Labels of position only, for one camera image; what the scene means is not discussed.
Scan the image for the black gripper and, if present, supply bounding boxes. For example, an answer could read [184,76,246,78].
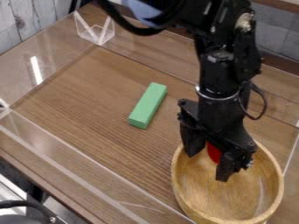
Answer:
[178,87,258,182]

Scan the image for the red toy fruit green leaves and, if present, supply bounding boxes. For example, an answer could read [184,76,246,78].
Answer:
[207,143,222,164]

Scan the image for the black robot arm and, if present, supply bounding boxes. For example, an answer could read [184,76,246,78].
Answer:
[96,0,262,182]

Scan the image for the light wooden bowl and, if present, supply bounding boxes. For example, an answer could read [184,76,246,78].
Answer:
[171,145,285,224]

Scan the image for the green rectangular block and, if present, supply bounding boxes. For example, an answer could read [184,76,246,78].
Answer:
[127,82,167,129]

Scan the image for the clear acrylic tray enclosure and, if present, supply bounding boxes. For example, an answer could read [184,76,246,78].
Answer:
[0,6,299,224]

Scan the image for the black equipment with cable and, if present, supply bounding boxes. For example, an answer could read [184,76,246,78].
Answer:
[0,196,70,224]

